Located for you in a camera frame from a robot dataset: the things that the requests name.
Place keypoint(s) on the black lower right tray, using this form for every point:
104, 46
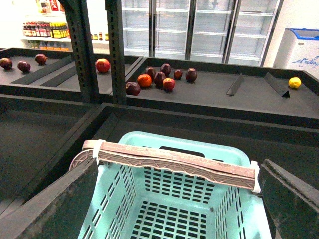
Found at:
296, 149

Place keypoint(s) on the orange red tomato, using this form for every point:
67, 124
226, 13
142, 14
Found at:
144, 80

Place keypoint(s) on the black upper right tray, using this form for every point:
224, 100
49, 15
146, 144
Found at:
255, 100

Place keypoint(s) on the white shelf with bottles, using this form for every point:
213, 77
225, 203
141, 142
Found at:
45, 26

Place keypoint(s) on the light blue plastic basket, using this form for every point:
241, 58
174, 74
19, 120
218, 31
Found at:
149, 203

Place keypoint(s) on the red apple front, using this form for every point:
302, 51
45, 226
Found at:
169, 84

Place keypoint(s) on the dark plum top centre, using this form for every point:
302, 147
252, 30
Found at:
166, 69

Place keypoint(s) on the brown basket handle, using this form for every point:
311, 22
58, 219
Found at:
138, 157

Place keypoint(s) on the yellow lemon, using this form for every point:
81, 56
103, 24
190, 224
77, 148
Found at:
294, 82

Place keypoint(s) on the black triangular divider right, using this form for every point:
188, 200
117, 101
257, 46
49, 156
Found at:
272, 81

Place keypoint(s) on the white chest freezer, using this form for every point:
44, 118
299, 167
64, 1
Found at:
299, 50

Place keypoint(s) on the black divider strip left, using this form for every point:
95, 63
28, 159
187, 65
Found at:
235, 85

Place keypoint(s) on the dark plum right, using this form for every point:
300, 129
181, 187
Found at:
191, 75

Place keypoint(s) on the red apple left tray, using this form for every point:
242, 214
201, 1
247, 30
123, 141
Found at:
102, 65

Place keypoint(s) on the dark plum behind tomato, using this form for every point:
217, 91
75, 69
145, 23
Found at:
150, 71

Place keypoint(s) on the black lower left tray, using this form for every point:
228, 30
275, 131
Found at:
38, 139

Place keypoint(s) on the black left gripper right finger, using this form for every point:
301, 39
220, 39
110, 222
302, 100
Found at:
293, 204

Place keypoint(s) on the glass door refrigerator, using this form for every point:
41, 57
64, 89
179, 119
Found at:
217, 31

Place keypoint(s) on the dark plum far left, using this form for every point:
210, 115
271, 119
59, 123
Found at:
6, 63

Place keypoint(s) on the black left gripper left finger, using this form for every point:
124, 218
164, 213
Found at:
57, 212

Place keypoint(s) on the black divider strip left tray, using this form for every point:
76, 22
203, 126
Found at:
32, 77

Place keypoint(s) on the dark plum front left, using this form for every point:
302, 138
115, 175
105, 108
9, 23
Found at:
132, 88

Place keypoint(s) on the black perforated upright post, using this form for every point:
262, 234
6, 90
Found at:
79, 29

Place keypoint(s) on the black upper left tray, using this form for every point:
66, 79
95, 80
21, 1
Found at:
68, 90

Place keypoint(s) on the small dark red plum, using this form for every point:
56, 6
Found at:
178, 74

